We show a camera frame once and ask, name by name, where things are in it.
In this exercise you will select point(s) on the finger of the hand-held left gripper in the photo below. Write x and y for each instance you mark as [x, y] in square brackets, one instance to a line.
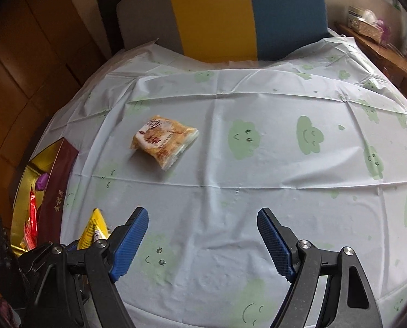
[32, 256]

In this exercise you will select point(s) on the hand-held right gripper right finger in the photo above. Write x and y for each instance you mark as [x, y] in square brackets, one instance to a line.
[277, 242]

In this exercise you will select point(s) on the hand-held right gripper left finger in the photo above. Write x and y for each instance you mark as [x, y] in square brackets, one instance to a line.
[128, 246]

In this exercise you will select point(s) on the large red white-label packet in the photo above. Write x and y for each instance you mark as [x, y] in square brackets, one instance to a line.
[31, 218]

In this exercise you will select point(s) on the yellow black snack packet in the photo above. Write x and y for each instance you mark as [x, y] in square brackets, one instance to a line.
[94, 225]

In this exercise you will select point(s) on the purple snack packet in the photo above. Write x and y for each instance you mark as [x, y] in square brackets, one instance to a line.
[42, 181]

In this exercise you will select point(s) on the red gift box gold inside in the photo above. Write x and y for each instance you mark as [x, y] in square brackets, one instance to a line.
[58, 184]

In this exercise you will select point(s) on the clear pastry packet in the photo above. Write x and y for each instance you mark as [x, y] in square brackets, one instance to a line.
[162, 136]

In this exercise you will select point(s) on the wooden wardrobe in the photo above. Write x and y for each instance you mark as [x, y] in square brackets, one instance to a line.
[29, 58]

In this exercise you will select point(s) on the wooden side desk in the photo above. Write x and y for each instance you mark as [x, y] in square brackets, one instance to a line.
[388, 58]

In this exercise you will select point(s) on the gold patterned tissue box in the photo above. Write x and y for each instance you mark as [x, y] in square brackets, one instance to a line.
[369, 27]

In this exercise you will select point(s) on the purple small item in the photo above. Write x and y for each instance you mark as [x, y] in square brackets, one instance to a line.
[384, 29]

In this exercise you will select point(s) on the green white box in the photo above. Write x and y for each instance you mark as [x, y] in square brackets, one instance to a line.
[356, 12]

